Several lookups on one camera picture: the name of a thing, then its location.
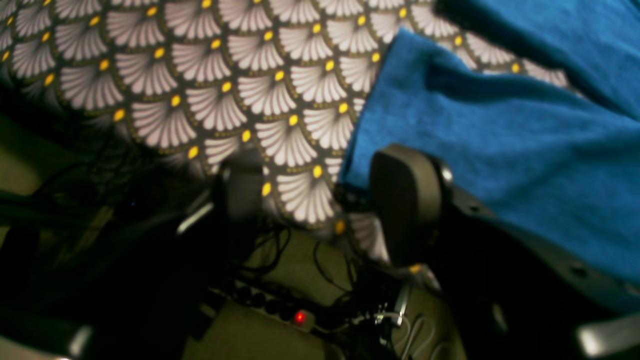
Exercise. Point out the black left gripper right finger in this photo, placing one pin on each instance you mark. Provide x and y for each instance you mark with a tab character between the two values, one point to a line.
410	190

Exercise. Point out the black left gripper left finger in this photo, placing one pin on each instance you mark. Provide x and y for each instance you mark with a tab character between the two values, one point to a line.
233	199

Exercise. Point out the blue T-shirt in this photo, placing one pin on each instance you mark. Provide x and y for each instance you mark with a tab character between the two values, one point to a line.
534	104

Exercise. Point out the patterned fan-print tablecloth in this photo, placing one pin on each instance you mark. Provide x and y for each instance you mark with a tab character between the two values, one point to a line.
194	81

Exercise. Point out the black power strip red switch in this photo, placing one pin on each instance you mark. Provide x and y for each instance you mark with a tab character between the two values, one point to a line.
268	302

